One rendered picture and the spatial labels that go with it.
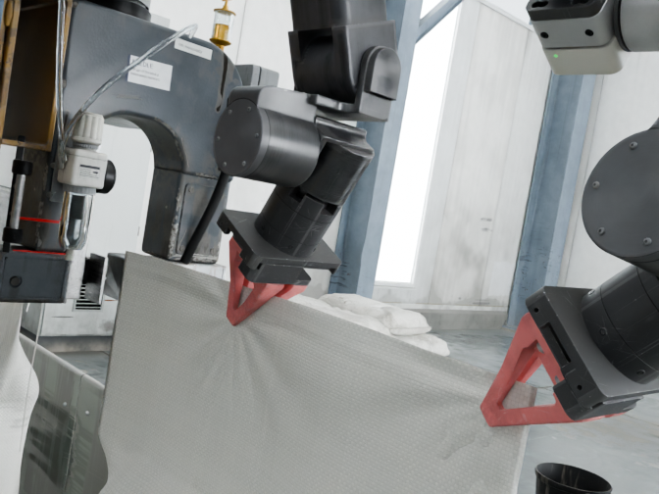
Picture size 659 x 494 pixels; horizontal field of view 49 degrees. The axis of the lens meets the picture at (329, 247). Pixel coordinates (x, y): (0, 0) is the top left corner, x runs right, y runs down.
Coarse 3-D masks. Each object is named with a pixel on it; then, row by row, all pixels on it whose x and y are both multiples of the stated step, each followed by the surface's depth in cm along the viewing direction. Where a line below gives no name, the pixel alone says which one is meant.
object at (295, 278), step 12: (240, 264) 60; (264, 264) 58; (252, 276) 59; (264, 276) 59; (276, 276) 60; (288, 276) 61; (300, 276) 63; (252, 288) 67; (288, 288) 63; (300, 288) 63
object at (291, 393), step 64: (128, 256) 78; (128, 320) 78; (192, 320) 71; (256, 320) 65; (320, 320) 57; (128, 384) 78; (192, 384) 70; (256, 384) 64; (320, 384) 57; (384, 384) 52; (448, 384) 48; (128, 448) 77; (192, 448) 70; (256, 448) 63; (320, 448) 56; (384, 448) 51; (448, 448) 48; (512, 448) 44
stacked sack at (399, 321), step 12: (324, 300) 436; (336, 300) 433; (348, 300) 433; (360, 300) 438; (372, 300) 446; (360, 312) 416; (372, 312) 414; (384, 312) 415; (396, 312) 416; (408, 312) 423; (384, 324) 403; (396, 324) 406; (408, 324) 414; (420, 324) 422
